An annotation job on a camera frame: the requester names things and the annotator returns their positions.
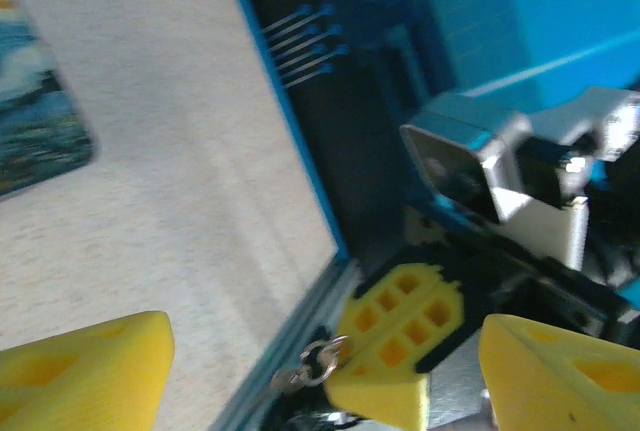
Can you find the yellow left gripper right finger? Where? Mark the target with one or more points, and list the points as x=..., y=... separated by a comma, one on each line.
x=550, y=381

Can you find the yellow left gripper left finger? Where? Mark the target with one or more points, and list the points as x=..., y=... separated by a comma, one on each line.
x=85, y=376

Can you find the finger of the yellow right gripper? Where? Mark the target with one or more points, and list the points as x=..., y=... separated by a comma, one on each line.
x=385, y=301
x=400, y=381

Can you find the small silver key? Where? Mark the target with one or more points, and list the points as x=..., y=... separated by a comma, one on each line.
x=290, y=378

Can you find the starry night print tin box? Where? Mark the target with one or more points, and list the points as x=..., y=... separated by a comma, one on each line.
x=35, y=116

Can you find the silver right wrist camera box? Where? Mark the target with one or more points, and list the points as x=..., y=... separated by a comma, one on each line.
x=500, y=171

